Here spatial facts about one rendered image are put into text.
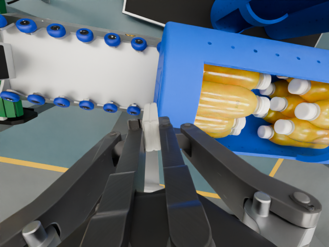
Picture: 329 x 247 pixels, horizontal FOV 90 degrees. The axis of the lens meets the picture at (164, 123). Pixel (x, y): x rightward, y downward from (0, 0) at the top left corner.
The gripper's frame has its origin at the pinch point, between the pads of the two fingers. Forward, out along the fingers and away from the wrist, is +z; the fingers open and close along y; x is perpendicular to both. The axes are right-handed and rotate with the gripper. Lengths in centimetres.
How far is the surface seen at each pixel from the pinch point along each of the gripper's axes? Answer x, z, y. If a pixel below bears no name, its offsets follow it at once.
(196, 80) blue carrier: 2.9, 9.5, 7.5
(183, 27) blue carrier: 11.5, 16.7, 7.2
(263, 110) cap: -5.3, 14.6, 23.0
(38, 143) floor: -59, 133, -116
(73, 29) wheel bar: 16.9, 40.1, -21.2
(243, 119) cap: -9.0, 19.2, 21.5
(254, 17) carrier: 21, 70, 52
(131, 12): 38, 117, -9
